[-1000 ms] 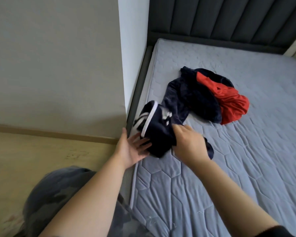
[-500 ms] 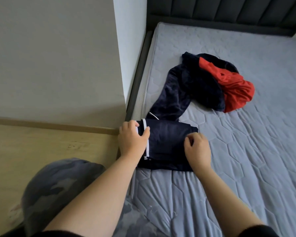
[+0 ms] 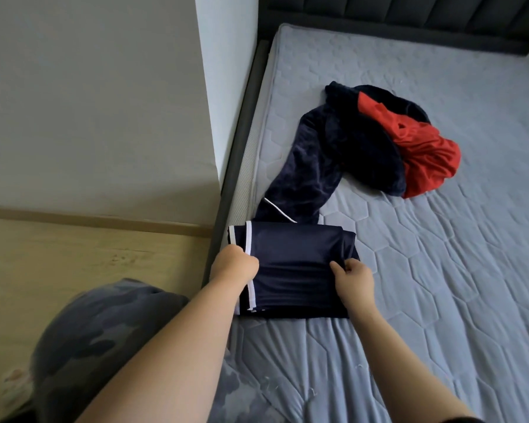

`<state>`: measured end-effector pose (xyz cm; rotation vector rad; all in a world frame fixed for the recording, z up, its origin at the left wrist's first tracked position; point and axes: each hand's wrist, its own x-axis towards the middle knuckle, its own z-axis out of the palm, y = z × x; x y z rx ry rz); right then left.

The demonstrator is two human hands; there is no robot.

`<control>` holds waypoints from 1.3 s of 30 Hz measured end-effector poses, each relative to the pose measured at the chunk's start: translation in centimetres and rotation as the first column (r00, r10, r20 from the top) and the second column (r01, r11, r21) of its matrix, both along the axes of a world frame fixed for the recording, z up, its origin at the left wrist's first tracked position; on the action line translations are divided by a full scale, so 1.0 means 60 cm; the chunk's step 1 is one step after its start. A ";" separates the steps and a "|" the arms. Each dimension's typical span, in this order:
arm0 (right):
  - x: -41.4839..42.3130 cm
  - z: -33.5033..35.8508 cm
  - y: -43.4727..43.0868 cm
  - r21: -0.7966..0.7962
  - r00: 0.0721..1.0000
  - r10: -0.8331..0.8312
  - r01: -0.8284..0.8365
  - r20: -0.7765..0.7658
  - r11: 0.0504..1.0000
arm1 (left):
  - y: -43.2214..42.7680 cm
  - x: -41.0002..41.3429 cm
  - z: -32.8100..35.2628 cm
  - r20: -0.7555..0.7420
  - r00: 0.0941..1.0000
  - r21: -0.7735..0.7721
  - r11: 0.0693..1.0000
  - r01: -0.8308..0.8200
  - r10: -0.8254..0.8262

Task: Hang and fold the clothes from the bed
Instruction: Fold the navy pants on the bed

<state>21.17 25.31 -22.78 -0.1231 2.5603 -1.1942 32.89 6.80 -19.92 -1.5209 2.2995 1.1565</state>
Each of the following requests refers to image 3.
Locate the person's left hand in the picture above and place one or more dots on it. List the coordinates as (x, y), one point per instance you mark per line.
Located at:
(235, 264)

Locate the person's right hand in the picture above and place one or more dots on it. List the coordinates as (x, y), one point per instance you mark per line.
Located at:
(357, 290)

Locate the navy track trousers white piping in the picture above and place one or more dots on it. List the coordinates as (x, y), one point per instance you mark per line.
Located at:
(295, 268)

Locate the grey quilted bed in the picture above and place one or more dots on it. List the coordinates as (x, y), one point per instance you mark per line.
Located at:
(458, 242)

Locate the red and navy sports jacket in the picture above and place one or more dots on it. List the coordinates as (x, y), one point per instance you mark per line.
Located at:
(379, 145)

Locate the person's left forearm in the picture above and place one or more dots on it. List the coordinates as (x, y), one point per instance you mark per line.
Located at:
(167, 357)

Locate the person's right forearm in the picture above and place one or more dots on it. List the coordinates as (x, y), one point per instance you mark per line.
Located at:
(405, 374)

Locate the person's white clog shoe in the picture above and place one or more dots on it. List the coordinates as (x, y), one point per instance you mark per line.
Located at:
(15, 387)

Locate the dark grey upholstered headboard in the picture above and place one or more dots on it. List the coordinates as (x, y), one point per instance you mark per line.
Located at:
(397, 13)

